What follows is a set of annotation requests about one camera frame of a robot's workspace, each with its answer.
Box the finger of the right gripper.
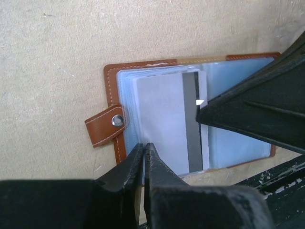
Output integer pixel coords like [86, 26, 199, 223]
[209, 33, 305, 105]
[196, 80, 305, 154]

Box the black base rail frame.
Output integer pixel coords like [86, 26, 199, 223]
[238, 155, 305, 229]

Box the brown leather card holder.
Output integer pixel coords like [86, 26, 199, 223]
[85, 52, 278, 177]

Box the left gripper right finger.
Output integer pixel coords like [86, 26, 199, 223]
[144, 143, 274, 229]

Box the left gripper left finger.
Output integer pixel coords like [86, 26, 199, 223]
[0, 144, 143, 229]

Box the white stripe card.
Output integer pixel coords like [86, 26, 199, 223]
[133, 70, 209, 175]

